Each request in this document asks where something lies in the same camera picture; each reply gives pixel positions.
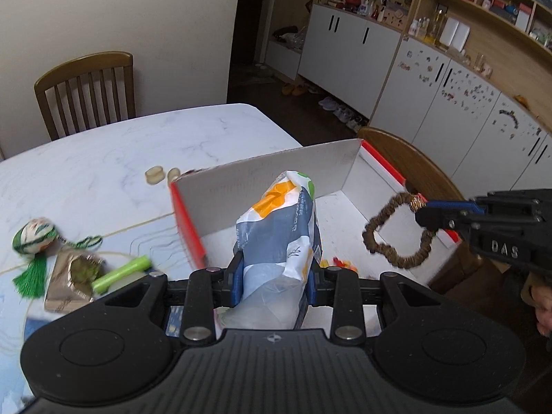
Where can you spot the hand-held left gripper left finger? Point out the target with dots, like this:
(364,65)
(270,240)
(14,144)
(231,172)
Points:
(236,277)

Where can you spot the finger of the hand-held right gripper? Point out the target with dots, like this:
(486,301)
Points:
(448,205)
(435,219)

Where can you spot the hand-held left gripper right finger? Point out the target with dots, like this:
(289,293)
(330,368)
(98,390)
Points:
(311,289)

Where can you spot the white grey orange snack bag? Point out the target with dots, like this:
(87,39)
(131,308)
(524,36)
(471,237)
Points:
(276,233)

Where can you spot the brown hair scrunchie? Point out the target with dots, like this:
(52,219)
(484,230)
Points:
(371,228)

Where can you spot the red cardboard box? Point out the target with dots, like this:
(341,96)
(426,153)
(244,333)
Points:
(258,181)

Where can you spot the gold foil packet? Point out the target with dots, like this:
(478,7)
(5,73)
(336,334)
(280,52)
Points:
(60,284)

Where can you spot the embroidered sachet with green tassel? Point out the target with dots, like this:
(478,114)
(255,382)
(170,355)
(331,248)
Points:
(34,235)

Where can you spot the person's right hand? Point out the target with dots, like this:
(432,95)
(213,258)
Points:
(544,308)

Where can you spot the orange plastic item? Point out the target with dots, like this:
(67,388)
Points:
(340,264)

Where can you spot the wooden curved-back chair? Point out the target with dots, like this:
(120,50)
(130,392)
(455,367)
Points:
(409,155)

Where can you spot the blue printed card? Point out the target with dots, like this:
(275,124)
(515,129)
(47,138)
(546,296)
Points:
(173,323)

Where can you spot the long white cabinet with stickers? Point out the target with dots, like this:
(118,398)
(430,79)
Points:
(453,108)

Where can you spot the green tube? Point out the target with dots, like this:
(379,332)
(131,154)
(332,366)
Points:
(120,274)

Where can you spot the beige shell piece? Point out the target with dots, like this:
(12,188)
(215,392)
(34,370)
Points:
(173,175)

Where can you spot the two small beige pieces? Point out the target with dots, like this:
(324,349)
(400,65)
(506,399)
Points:
(154,175)

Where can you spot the white shoes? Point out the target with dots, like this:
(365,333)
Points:
(349,117)

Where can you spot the grey shoes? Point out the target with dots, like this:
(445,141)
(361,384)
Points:
(327,103)

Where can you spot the white boxes on counter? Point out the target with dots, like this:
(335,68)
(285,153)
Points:
(456,33)

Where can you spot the tan slippers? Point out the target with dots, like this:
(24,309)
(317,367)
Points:
(294,89)

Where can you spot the white open shelf cabinet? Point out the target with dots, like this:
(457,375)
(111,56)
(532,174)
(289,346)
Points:
(280,58)

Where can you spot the wooden slat-back chair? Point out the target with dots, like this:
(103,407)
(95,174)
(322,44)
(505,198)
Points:
(86,64)

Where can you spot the wooden wall shelf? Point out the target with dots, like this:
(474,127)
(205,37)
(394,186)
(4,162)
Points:
(496,30)

